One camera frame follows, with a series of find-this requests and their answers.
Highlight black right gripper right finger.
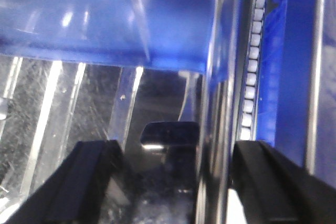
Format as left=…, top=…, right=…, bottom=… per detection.
left=231, top=141, right=335, bottom=223

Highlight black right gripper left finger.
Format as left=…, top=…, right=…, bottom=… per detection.
left=7, top=140, right=133, bottom=223

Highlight silver metal tray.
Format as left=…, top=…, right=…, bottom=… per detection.
left=1, top=54, right=232, bottom=223

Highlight white roller track right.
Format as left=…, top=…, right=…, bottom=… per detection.
left=237, top=0, right=267, bottom=141

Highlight upper blue bin right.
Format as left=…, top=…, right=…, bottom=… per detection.
left=256, top=0, right=335, bottom=186

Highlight blue bin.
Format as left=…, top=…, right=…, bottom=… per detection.
left=256, top=0, right=335, bottom=186
left=1, top=0, right=235, bottom=82

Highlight upper blue bin centre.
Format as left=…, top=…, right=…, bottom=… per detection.
left=1, top=0, right=235, bottom=82

